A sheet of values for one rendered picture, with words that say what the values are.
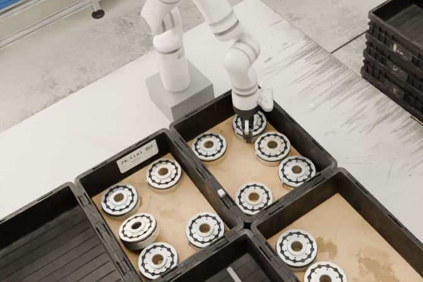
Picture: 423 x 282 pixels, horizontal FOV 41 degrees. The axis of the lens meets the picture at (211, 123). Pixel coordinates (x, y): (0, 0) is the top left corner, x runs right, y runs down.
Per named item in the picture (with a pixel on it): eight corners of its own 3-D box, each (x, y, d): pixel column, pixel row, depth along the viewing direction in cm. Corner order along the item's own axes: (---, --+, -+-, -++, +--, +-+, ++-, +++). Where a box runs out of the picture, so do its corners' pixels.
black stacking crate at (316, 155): (173, 150, 170) (167, 126, 161) (252, 104, 178) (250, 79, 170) (250, 247, 147) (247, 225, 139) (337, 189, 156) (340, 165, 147)
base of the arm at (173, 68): (157, 82, 190) (148, 45, 177) (178, 68, 193) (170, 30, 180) (175, 96, 185) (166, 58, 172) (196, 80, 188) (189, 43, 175)
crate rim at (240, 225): (73, 183, 155) (71, 179, 153) (167, 130, 163) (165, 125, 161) (143, 298, 132) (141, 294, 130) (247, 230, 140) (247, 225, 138)
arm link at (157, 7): (145, -25, 144) (175, -40, 147) (135, 19, 170) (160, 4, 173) (164, 5, 144) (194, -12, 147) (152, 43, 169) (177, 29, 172)
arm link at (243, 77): (245, 104, 147) (262, 83, 151) (242, 63, 135) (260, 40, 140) (223, 95, 150) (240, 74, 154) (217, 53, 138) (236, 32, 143)
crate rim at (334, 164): (167, 130, 163) (165, 125, 161) (251, 82, 171) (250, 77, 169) (247, 230, 140) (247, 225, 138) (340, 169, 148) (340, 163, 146)
